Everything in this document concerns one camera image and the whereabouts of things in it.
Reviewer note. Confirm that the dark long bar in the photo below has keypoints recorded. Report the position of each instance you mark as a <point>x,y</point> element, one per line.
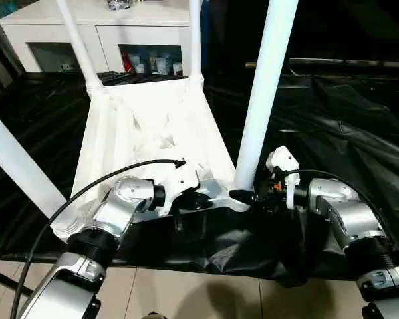
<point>352,63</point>

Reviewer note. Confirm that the white plastic table top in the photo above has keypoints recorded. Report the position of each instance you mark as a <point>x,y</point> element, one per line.
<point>136,126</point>

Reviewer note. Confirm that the black mat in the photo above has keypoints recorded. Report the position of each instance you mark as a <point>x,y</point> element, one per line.
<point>336,133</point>

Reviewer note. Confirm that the plain white cup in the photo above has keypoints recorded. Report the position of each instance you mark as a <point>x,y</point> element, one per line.
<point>139,68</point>

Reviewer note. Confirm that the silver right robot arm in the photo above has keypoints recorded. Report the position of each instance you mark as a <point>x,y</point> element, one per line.
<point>345,206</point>

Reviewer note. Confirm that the patterned white cup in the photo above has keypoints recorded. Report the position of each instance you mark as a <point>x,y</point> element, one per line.
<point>161,65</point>

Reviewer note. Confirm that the black rounded object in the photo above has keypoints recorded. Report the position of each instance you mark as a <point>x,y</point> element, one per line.
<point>156,315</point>

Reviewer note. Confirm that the white plastic table leg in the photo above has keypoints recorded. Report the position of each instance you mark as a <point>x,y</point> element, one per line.
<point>81,50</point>
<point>16,159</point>
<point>266,83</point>
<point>195,43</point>

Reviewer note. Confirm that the dark crumpled bundle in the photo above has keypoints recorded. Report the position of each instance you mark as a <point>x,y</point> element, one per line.
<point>119,4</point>

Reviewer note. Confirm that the white cabinet with glass doors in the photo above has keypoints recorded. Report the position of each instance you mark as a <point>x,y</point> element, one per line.
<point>96,26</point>

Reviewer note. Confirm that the white figurine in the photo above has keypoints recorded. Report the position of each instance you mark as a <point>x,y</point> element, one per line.
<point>66,67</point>

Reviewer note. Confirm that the small white cup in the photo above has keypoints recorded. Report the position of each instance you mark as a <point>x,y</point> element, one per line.
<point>177,69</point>

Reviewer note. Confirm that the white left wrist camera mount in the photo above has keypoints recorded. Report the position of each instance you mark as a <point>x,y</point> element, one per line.
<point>176,186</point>

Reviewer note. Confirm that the black box with gold label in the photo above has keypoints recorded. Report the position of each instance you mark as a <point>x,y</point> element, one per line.
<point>226,33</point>

